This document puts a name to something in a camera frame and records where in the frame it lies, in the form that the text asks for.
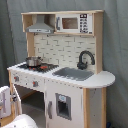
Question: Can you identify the toy oven door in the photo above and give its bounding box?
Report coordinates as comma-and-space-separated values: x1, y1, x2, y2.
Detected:
12, 87, 22, 116

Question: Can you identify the grey range hood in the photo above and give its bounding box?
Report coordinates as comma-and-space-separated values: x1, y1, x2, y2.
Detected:
26, 15, 54, 34

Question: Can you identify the red oven knob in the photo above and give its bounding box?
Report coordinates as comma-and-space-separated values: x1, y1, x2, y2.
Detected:
13, 75, 20, 83
33, 81, 39, 87

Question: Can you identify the red left oven knob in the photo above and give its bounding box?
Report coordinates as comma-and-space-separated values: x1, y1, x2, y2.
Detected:
13, 75, 20, 83

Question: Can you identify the black toy faucet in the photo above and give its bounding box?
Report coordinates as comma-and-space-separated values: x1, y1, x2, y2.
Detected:
77, 50, 95, 70

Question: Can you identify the wooden toy kitchen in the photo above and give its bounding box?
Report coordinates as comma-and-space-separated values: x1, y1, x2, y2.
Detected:
8, 10, 115, 128

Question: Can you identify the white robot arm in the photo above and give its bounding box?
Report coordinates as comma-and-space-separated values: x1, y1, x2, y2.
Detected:
0, 86, 38, 128

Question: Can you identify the red right oven knob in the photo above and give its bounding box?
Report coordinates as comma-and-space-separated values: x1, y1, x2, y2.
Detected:
33, 81, 39, 87

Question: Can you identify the toy microwave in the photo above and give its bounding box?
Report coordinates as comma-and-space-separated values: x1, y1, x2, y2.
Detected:
56, 14, 93, 34

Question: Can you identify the black toy stovetop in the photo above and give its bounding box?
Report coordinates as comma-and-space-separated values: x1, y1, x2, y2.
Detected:
20, 63, 57, 73

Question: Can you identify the toy fridge door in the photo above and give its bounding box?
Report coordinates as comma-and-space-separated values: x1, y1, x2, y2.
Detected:
45, 81, 83, 128

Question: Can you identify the grey toy sink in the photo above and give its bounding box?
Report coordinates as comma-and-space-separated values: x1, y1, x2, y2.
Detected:
53, 67, 93, 81

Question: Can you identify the silver toy pot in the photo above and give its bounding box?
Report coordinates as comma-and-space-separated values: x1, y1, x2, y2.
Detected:
26, 56, 43, 67

